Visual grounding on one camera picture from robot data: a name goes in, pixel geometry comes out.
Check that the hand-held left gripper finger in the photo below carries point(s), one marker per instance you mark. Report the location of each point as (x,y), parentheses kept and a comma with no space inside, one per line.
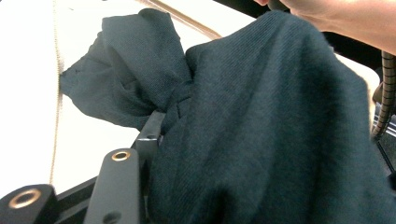
(151,137)

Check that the black cloth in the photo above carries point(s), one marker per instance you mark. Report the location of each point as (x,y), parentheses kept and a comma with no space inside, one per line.
(264,130)

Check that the white mesh laundry bag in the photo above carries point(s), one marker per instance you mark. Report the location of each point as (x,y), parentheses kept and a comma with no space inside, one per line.
(28,93)

